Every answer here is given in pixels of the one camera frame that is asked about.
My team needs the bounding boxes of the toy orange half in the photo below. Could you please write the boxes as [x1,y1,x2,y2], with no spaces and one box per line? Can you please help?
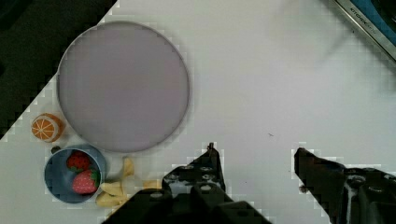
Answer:
[31,113,65,143]

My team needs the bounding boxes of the lower toy strawberry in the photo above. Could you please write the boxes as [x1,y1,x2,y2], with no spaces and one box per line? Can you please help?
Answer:
[72,169,99,194]

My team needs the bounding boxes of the black toaster oven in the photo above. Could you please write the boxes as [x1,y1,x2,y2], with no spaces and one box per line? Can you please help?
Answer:
[333,0,396,61]

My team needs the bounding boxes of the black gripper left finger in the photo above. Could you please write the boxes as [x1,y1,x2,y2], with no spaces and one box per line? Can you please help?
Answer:
[102,144,271,224]

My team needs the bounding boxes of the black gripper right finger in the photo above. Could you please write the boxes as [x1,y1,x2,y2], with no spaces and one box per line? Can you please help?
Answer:
[294,147,396,224]

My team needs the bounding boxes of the toy strawberry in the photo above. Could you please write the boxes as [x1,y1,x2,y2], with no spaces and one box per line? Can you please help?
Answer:
[66,151,91,173]
[72,169,99,194]

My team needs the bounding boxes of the small blue bowl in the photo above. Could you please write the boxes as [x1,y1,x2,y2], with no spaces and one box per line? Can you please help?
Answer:
[44,145,106,204]

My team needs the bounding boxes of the round grey plate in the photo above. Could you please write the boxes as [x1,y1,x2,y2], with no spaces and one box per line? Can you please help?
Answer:
[57,21,191,153]

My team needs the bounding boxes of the upper toy strawberry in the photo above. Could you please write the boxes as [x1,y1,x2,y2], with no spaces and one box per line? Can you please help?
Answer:
[66,151,91,173]

